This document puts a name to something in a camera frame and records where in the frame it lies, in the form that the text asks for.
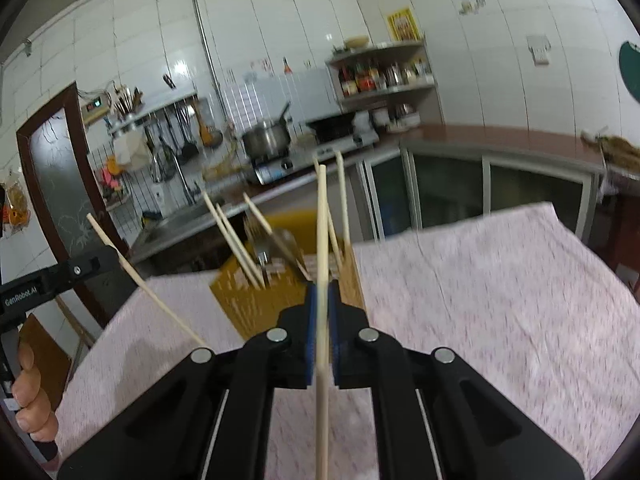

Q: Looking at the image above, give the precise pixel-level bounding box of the stack of white dishes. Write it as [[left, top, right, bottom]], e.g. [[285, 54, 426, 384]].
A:
[[371, 104, 422, 131]]

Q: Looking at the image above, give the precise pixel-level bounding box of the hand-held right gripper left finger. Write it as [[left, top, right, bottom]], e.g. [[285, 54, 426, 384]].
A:
[[56, 280, 319, 480]]

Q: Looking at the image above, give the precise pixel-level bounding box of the green-handled metal fork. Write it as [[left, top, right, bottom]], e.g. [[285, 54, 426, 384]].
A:
[[244, 210, 275, 268]]

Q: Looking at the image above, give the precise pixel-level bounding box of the yellow perforated utensil holder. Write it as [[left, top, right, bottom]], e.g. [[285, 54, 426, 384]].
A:
[[209, 210, 366, 341]]

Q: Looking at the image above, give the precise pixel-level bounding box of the metal sink faucet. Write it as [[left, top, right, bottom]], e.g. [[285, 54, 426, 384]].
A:
[[150, 150, 197, 207]]

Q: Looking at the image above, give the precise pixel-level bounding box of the steel cooking pot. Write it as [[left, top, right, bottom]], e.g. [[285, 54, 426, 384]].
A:
[[241, 102, 293, 160]]

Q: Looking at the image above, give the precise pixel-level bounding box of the plastic-covered side table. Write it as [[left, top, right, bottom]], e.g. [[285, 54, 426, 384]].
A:
[[597, 160, 640, 281]]

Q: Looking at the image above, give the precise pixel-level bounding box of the brown wooden board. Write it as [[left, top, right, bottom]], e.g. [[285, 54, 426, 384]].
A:
[[19, 312, 75, 411]]

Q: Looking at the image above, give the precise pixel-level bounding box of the brown wooden door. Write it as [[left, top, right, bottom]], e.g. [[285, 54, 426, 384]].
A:
[[16, 81, 143, 328]]

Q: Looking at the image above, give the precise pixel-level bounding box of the gas stove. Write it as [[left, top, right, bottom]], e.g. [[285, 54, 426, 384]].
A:
[[249, 132, 381, 187]]

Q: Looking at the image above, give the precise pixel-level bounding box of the kitchen counter cabinet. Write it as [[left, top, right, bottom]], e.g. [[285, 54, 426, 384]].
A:
[[350, 142, 603, 243]]

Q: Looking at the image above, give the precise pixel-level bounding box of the corner wall shelf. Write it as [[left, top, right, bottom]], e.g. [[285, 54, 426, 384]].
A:
[[325, 40, 437, 111]]

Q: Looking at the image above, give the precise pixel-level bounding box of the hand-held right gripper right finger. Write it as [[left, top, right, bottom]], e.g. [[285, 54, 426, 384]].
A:
[[327, 280, 585, 480]]

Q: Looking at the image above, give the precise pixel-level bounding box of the yellow wall box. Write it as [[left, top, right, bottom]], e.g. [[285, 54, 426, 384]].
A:
[[80, 91, 113, 126]]

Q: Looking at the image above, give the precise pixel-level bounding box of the yellow wall poster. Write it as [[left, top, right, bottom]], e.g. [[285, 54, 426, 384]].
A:
[[387, 7, 421, 42]]

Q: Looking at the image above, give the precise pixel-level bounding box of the metal spoon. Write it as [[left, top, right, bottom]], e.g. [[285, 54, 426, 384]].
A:
[[270, 229, 303, 271]]

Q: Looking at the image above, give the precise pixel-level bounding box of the wall rack with hanging utensils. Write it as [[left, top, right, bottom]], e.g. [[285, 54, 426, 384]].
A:
[[107, 82, 226, 161]]

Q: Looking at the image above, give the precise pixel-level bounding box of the orange hanging bag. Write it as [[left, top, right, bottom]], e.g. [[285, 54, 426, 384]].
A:
[[0, 170, 32, 235]]

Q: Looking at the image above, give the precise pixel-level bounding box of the floral tablecloth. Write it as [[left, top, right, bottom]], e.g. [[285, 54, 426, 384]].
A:
[[55, 201, 640, 480]]

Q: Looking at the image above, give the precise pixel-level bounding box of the dried straw bundle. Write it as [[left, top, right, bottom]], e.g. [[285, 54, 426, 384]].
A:
[[581, 127, 640, 171]]

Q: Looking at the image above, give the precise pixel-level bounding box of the metal wall pipe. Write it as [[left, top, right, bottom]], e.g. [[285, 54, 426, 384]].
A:
[[186, 0, 223, 128]]

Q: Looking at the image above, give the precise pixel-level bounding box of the black wok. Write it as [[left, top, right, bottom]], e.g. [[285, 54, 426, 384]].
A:
[[304, 111, 362, 142]]

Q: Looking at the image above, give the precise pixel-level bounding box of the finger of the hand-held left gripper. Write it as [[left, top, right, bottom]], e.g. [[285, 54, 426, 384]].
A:
[[42, 246, 121, 293]]

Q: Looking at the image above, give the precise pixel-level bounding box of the person's left hand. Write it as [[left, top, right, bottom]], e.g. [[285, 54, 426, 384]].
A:
[[11, 341, 59, 444]]

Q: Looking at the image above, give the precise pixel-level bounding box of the green round cutting board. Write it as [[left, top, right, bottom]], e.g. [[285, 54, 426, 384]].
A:
[[618, 40, 640, 105]]

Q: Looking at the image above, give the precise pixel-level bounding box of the white wall socket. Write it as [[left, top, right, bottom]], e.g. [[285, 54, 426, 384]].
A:
[[526, 35, 550, 66]]

